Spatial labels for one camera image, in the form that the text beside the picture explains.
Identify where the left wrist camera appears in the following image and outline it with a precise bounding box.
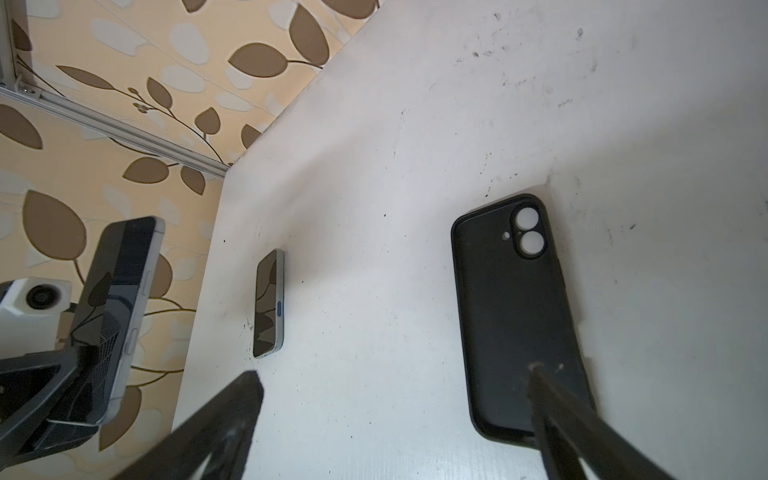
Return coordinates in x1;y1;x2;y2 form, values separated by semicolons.
0;277;72;360

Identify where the black phone case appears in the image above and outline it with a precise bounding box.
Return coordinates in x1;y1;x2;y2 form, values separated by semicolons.
450;193;595;446

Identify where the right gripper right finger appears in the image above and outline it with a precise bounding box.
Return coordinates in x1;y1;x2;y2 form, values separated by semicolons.
527;363;670;479

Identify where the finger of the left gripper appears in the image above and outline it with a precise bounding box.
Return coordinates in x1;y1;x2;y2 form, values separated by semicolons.
1;346;98;468

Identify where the black phone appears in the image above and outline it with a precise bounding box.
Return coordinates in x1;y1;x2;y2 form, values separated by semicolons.
48;216;165;426

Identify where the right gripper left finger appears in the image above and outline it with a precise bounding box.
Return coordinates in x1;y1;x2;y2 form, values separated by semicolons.
116;370;264;479

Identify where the black smartphone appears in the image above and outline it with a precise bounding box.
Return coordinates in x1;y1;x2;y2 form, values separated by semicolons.
252;249;284;358

